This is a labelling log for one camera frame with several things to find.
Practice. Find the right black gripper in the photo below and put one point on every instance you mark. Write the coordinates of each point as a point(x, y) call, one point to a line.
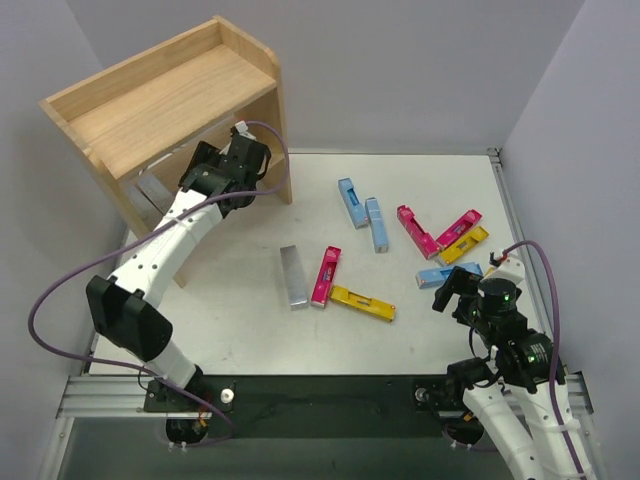
point(460, 282)

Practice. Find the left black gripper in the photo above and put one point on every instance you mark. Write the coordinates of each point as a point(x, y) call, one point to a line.
point(250, 151)

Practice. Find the silver toothpaste box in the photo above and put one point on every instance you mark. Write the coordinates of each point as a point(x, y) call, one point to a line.
point(294, 278)
point(157, 193)
point(149, 214)

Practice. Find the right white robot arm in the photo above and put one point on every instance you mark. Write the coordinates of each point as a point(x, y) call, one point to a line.
point(517, 392)

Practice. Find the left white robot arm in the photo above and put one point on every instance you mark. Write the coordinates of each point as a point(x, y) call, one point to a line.
point(124, 306)

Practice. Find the wooden two-tier shelf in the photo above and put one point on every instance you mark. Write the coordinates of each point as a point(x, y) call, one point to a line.
point(150, 110)

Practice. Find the blue toothpaste box near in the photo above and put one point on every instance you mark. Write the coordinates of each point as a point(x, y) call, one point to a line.
point(436, 277)

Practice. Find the blue toothpaste box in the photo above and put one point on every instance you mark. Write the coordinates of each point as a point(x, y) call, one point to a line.
point(377, 226)
point(436, 277)
point(352, 203)

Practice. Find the pink toothpaste box centre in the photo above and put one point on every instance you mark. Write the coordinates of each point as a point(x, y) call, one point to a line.
point(423, 240)

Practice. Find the pink toothpaste box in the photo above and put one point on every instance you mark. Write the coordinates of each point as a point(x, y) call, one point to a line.
point(325, 277)
point(423, 240)
point(459, 227)

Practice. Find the yellow toothpaste box right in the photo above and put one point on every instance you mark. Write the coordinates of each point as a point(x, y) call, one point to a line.
point(462, 246)

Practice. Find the pink toothpaste box right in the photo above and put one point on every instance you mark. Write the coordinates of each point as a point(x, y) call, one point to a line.
point(459, 227)

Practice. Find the yellow toothpaste box front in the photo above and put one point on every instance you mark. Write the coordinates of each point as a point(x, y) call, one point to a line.
point(367, 305)

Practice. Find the blue toothpaste box middle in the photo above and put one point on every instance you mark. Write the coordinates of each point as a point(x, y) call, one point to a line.
point(377, 226)

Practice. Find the pink toothpaste box left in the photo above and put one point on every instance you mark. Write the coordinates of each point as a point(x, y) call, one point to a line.
point(325, 277)

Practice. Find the blue toothpaste box far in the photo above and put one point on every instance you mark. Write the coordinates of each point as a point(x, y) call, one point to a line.
point(352, 203)

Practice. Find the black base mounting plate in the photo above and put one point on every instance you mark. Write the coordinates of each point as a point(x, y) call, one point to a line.
point(315, 407)

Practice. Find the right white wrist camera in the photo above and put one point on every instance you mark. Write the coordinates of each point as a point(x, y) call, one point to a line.
point(507, 267)

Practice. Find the aluminium frame rail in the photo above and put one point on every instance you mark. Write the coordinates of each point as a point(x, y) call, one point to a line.
point(120, 396)

